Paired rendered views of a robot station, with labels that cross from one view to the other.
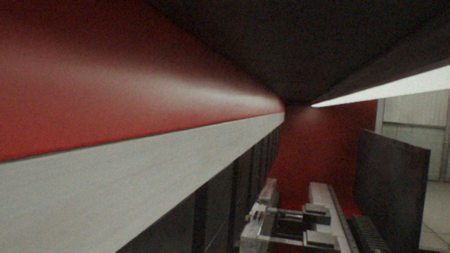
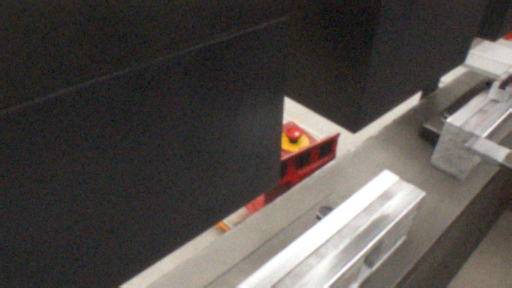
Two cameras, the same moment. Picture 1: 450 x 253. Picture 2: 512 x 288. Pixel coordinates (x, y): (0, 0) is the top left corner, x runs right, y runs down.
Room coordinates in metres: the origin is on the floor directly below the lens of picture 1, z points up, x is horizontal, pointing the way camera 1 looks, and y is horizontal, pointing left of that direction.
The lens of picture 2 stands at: (0.61, -0.12, 1.30)
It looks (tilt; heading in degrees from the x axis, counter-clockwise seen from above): 38 degrees down; 37
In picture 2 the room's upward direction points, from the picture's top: straight up
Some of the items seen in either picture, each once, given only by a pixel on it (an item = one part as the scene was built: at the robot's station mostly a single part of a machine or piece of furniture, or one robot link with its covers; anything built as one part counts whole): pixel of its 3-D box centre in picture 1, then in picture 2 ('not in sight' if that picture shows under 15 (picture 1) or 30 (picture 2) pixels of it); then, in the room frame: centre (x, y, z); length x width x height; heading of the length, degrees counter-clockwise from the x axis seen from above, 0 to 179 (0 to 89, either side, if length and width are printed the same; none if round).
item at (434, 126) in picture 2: (240, 235); (467, 108); (1.39, -0.10, 0.89); 0.30 x 0.05 x 0.03; 168
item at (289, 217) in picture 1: (336, 228); not in sight; (1.78, -0.63, 0.81); 0.64 x 0.08 x 0.14; 78
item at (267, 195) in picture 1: (268, 195); not in sight; (1.95, -0.28, 0.92); 0.50 x 0.06 x 0.10; 168
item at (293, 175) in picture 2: not in sight; (279, 161); (1.15, 0.21, 0.75); 0.20 x 0.16 x 0.18; 161
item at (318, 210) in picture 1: (297, 211); not in sight; (1.39, -0.33, 1.01); 0.26 x 0.12 x 0.05; 78
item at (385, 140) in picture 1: (377, 183); not in sight; (1.54, -0.72, 1.12); 1.13 x 0.02 x 0.44; 168
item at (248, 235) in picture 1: (254, 230); (500, 109); (1.36, -0.16, 0.92); 0.39 x 0.06 x 0.10; 168
